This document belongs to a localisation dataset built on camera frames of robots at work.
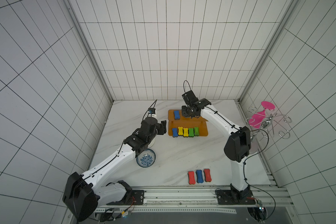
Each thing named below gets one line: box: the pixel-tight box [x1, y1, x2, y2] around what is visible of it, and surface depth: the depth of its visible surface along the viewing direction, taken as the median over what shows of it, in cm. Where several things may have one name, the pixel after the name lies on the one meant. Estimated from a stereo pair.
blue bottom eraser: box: [171, 127, 179, 138], surface depth 99 cm
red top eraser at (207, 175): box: [203, 168, 212, 182], surface depth 81 cm
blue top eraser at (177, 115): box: [174, 110, 181, 120], surface depth 92 cm
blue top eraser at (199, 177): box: [195, 169, 204, 184], surface depth 81 cm
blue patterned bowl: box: [135, 148, 156, 168], surface depth 87 cm
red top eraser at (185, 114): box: [182, 110, 189, 118], surface depth 83 cm
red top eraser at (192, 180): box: [187, 170, 196, 185], surface depth 81 cm
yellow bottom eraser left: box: [177, 126, 184, 136], surface depth 100 cm
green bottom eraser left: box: [188, 127, 195, 137], surface depth 100 cm
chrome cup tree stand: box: [245, 105, 293, 141], surface depth 73 cm
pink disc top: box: [260, 100, 276, 110], surface depth 81 cm
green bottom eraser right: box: [194, 126, 200, 136], surface depth 99 cm
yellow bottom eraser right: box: [183, 127, 189, 137], surface depth 99 cm
